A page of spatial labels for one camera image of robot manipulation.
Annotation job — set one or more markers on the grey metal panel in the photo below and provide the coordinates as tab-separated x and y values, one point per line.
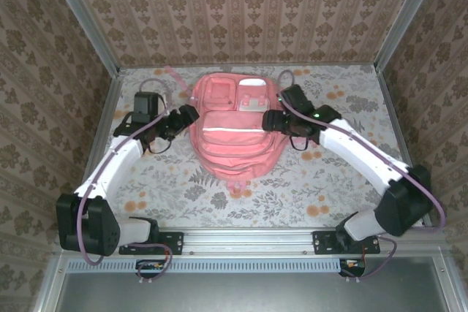
248	293

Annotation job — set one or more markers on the pink school backpack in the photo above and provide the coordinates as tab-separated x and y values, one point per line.
234	144

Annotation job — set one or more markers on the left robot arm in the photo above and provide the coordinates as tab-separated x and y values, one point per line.
117	158

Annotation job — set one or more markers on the floral table cover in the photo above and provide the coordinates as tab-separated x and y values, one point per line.
204	213

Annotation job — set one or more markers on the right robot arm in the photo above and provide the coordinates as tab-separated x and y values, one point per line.
365	158

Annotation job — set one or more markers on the wide aluminium mounting rail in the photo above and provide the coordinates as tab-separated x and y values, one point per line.
248	240

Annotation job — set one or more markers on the aluminium frame bar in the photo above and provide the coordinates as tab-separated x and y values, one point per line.
103	125
396	125
329	64

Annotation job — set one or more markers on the aluminium frame post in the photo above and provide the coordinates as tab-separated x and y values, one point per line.
80	16
409	16

